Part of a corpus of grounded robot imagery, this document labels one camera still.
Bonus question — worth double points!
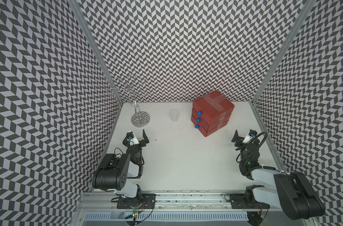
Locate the red bottom drawer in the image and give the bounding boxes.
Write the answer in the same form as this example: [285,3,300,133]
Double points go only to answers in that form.
[193,120,229,137]

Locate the red drawer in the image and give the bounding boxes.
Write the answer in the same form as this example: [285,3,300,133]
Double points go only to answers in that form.
[192,111,231,130]
[193,91,235,119]
[193,120,229,137]

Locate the red top drawer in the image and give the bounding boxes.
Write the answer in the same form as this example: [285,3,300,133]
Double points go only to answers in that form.
[193,91,235,119]

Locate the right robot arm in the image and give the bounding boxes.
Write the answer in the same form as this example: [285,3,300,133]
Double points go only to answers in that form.
[229,130,326,220]

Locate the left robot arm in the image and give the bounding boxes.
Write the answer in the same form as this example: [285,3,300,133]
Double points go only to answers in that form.
[92,131,149,204]

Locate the red drawer cabinet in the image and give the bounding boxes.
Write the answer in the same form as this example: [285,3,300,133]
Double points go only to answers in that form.
[191,91,235,137]

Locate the clear plastic cup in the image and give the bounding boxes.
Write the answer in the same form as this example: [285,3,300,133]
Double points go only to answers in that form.
[170,109,180,122]

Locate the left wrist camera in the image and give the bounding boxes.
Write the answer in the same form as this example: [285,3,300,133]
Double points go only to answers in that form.
[126,131,139,147]

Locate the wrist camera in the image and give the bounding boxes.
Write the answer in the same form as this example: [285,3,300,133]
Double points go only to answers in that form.
[242,130,258,144]
[126,131,139,147]

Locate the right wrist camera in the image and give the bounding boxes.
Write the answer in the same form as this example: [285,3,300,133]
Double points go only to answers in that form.
[242,130,258,144]

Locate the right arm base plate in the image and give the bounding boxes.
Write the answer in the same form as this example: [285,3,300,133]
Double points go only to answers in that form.
[229,194,270,210]

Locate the wire mug tree stand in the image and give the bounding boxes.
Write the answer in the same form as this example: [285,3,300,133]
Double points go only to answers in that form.
[110,74,151,128]

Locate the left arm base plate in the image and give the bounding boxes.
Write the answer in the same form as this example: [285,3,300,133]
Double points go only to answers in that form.
[117,193,156,210]

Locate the aluminium front rail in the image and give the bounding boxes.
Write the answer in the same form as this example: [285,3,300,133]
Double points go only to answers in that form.
[75,190,313,212]

